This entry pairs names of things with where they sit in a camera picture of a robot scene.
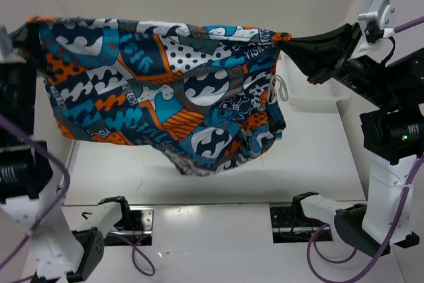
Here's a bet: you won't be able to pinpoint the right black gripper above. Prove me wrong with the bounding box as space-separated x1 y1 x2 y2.
276 17 393 103

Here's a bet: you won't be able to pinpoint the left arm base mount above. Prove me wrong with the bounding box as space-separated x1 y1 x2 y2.
105 205 154 246

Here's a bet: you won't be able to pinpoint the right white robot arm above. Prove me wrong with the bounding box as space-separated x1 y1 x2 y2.
280 24 423 256

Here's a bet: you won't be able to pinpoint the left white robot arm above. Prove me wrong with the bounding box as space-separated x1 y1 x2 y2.
1 27 133 282

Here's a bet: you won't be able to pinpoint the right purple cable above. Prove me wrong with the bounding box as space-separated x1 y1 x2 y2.
306 14 424 283

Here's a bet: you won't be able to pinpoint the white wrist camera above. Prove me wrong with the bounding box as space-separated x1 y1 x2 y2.
349 0 395 60
0 25 14 64

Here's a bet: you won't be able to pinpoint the patterned blue orange shorts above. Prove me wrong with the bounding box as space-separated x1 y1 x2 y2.
25 17 291 176

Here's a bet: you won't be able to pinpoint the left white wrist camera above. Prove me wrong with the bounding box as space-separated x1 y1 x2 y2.
0 25 14 64

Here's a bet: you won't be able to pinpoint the aluminium table edge rail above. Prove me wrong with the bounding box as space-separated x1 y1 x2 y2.
57 141 80 194

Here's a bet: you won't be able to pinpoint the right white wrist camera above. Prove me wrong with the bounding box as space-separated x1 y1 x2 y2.
349 0 395 60

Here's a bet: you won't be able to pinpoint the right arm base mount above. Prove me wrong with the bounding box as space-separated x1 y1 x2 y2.
270 205 323 244

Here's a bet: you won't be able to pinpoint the white plastic basket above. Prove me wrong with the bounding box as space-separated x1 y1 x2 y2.
278 54 351 109

